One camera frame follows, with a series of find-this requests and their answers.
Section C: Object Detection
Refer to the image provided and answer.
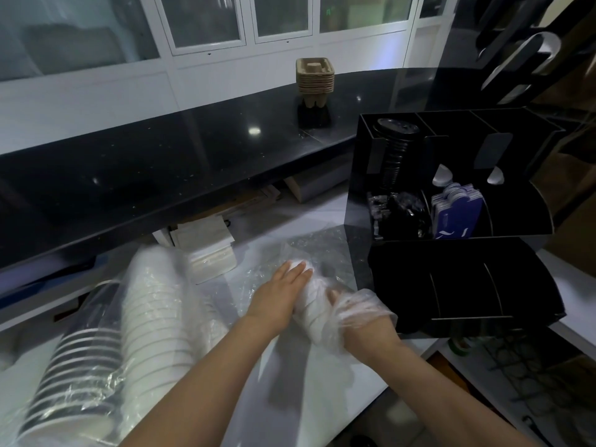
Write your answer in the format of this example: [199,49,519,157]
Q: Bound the bundle of blue paper packets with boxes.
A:
[430,182,486,240]

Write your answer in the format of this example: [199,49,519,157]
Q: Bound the large clear plastic bag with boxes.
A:
[0,244,233,447]

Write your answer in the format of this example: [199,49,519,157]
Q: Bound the white shelf unit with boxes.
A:
[0,255,122,336]

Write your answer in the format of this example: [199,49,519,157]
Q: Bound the person's left forearm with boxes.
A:
[119,316,276,447]

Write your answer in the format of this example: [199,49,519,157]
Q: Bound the stack of pulp cup trays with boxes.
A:
[295,57,336,110]

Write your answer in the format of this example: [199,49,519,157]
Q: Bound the stack of striped paper cups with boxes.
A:
[17,281,123,441]

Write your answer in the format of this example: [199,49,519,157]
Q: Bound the stack of white lids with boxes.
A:
[282,259,337,346]

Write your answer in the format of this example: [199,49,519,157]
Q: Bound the black cup dispenser rack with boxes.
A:
[474,0,596,106]

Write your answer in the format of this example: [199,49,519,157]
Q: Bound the clear bubble wrap sheet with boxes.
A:
[232,226,362,312]

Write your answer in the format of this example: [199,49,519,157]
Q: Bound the black wrapped cutlery bundle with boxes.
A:
[366,191,433,242]

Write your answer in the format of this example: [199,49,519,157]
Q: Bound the black acrylic condiment organizer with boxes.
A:
[343,106,567,339]

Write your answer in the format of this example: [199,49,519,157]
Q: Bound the stack of black lids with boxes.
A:
[371,117,421,195]

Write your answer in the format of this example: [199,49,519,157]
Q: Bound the person's right forearm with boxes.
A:
[358,337,541,447]

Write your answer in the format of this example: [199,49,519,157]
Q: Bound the white cup stack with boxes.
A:
[481,31,562,106]

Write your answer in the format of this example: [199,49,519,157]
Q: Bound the person's left hand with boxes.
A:
[244,260,314,338]

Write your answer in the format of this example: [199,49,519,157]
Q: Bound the wrapped white napkin packet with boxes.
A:
[169,215,239,286]

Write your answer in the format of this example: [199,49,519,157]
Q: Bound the black glossy bar counter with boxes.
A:
[0,67,596,275]

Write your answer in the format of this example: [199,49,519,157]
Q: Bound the person's right hand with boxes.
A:
[325,288,401,364]

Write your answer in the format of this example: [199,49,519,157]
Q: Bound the white framed window partition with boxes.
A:
[0,0,462,156]

